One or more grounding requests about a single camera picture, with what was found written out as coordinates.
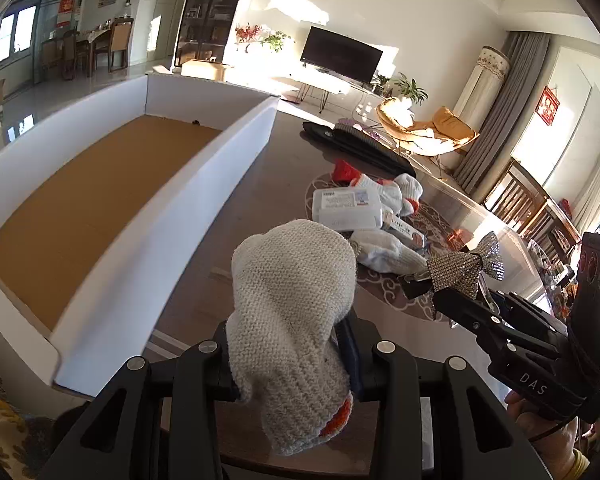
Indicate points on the red door poster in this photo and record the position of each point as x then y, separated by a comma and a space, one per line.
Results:
66, 12

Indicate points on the white television stand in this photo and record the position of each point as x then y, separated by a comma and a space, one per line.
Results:
325, 87

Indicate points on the grey curtain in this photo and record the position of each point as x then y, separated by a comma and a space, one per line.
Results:
510, 110

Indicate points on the dining chair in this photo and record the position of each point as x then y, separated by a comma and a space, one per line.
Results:
120, 42

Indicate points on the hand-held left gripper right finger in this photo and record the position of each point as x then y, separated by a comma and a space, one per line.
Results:
354, 360

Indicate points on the wooden chair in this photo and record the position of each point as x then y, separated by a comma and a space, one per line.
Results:
550, 227
515, 190

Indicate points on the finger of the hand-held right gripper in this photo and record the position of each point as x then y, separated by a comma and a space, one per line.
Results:
530, 312
465, 312

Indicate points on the toothpaste box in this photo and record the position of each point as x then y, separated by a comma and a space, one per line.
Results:
405, 230

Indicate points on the person's right forearm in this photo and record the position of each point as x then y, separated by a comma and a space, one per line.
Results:
579, 466

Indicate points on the patterned yellow cloth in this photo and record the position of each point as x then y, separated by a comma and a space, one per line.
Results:
5, 420

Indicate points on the brown cardboard box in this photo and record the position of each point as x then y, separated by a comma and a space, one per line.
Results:
207, 70

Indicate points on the clear plastic floss box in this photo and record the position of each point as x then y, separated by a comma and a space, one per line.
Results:
345, 207

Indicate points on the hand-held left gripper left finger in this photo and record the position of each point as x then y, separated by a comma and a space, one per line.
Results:
200, 370

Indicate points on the white door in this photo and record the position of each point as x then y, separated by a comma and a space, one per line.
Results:
167, 10

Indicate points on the red flower plant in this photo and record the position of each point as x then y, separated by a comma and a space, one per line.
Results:
247, 32

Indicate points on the small potted plant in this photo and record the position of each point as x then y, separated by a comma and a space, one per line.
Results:
381, 82

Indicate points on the green leafy plant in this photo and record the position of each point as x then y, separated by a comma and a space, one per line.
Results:
276, 40

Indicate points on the dark display cabinet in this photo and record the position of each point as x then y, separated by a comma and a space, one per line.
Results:
212, 10

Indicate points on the dining table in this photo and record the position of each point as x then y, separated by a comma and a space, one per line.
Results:
96, 37

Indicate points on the person's right hand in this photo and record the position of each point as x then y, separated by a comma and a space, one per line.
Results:
550, 435

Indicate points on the long black pouch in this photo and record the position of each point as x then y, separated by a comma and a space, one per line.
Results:
360, 147

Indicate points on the black television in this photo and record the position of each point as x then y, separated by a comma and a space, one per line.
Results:
340, 55

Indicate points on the window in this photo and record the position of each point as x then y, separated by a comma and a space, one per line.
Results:
16, 32

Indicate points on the red wall decoration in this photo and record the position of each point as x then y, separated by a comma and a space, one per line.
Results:
550, 106

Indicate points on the standing air conditioner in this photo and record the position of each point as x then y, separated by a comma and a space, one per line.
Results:
482, 80

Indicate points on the orange lounge chair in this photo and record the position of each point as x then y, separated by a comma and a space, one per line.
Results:
430, 132

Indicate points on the rhinestone bow hair clip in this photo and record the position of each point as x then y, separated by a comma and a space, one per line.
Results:
460, 265

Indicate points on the white knit glove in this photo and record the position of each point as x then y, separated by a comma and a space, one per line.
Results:
385, 250
290, 310
410, 190
367, 187

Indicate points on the large potted green plant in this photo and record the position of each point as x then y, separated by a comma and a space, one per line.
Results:
411, 87

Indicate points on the white cardboard box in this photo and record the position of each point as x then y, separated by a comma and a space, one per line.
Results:
105, 160

